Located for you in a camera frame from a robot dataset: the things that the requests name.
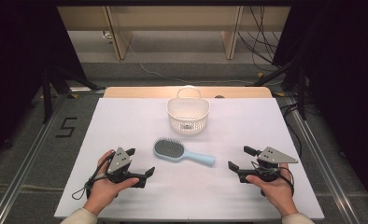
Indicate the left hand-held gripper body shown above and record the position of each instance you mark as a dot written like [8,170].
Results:
[119,160]

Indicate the white plastic basket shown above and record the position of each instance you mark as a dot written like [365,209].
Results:
[188,124]

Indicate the light wooden desk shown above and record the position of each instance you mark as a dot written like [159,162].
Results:
[172,17]

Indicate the person's left hand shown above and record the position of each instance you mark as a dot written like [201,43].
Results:
[102,193]

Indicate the person's right hand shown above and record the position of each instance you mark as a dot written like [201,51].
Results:
[278,193]

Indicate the black metal stand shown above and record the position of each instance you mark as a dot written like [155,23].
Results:
[47,93]
[302,93]

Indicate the light blue hairbrush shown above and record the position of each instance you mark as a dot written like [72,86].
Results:
[169,149]

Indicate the metal floor rail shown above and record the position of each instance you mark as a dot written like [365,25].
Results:
[325,168]
[26,165]

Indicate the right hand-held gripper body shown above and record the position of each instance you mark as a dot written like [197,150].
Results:
[274,155]

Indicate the black curtain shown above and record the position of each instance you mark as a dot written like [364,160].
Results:
[14,62]
[344,77]

